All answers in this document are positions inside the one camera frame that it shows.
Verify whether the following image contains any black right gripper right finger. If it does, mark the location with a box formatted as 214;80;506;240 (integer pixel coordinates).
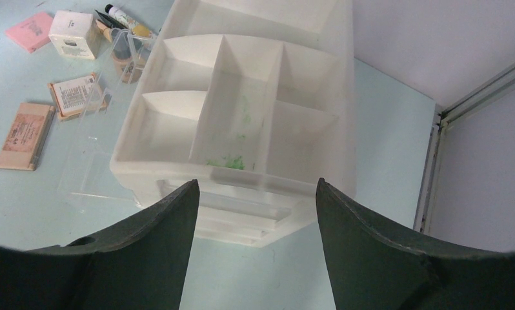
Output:
316;179;515;309

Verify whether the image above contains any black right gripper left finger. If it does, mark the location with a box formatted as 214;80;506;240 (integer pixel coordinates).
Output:
0;180;200;309

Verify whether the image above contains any clear acrylic drawer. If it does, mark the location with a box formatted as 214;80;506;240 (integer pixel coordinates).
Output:
58;31;156;210

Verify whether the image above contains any white plastic drawer organizer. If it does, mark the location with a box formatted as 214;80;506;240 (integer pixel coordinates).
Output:
110;1;357;247

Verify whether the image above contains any black makeup pencil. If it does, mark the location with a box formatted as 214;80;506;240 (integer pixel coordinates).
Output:
96;10;126;30

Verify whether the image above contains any white tube black cap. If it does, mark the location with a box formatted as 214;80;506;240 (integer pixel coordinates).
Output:
105;4;156;38

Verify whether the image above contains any tan rectangular makeup palette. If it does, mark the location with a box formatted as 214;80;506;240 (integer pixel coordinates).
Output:
0;102;56;171

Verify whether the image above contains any square tan makeup compact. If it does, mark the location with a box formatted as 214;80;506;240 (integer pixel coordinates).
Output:
47;72;103;121

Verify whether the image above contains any pink makeup compact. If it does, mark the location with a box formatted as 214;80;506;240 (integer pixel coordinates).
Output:
5;12;54;54

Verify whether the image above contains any foundation bottle black cap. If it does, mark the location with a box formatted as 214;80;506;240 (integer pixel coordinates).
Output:
110;28;150;84

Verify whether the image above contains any white cosmetic box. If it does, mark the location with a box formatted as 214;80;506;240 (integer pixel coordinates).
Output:
48;10;100;60

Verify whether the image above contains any aluminium frame rail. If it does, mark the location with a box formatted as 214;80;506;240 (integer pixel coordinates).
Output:
413;62;515;234

